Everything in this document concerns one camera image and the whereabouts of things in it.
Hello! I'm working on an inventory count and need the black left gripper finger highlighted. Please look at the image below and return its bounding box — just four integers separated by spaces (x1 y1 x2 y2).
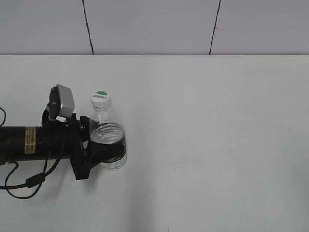
87 140 127 168
79 116 92 142

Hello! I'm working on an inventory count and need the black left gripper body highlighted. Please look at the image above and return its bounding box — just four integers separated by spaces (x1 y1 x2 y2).
65 113 91 180

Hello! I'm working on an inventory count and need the clear plastic water bottle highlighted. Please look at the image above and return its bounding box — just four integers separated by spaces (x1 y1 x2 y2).
90 106 126 171

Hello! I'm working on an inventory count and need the white green bottle cap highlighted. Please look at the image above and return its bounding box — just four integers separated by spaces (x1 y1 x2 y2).
90 91 112 109

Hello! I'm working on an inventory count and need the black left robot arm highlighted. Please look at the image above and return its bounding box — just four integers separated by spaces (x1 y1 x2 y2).
0 114 126 180

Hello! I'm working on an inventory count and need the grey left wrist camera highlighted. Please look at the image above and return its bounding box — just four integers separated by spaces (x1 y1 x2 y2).
42 84 75 126

